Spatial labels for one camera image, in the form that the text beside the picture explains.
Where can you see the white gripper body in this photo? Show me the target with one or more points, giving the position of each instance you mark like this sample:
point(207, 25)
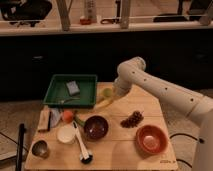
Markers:
point(121, 89)

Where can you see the yellow banana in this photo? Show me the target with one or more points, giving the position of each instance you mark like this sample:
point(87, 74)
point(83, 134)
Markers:
point(102, 102)

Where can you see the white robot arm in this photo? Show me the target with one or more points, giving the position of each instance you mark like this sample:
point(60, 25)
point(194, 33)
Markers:
point(195, 106)

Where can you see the green plastic cup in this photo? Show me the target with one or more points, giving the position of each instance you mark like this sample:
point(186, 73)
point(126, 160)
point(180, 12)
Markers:
point(107, 94)

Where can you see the white cup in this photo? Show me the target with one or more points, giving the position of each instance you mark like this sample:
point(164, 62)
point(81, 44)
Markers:
point(66, 134)

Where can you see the metal cup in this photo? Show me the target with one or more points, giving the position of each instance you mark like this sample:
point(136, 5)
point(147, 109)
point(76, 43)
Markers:
point(40, 149)

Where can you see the bunch of dark grapes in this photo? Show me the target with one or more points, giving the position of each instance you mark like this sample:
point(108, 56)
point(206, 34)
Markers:
point(133, 120)

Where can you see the dark purple bowl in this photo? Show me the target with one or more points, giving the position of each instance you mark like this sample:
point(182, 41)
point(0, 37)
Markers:
point(95, 128)

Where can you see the grey blue sponge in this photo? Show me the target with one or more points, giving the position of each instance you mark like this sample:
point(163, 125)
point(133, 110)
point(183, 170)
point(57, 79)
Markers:
point(72, 88)

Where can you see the metal fork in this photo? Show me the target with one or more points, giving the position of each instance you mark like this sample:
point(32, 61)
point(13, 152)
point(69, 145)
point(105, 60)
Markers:
point(68, 99)

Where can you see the green plastic tray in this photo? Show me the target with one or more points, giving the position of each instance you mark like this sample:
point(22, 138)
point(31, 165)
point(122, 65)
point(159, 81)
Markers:
point(57, 90)

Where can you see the red orange bowl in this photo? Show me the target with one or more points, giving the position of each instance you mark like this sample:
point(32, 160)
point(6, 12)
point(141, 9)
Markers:
point(151, 140)

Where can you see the white grey cloth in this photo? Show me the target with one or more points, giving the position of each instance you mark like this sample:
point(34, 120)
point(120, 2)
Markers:
point(55, 117)

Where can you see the red object on shelf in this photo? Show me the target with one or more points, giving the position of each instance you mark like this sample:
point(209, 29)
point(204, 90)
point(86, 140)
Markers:
point(84, 21)

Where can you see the wooden block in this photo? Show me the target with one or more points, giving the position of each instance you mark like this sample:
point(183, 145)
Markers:
point(44, 120)

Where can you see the black pole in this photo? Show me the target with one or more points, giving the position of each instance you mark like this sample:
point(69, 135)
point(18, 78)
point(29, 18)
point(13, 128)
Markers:
point(20, 146)

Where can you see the black office chair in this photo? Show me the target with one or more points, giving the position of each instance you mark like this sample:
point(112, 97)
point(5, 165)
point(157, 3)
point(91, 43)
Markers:
point(30, 12)

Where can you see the white handled dish brush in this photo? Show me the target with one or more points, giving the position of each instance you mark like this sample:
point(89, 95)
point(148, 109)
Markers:
point(86, 157)

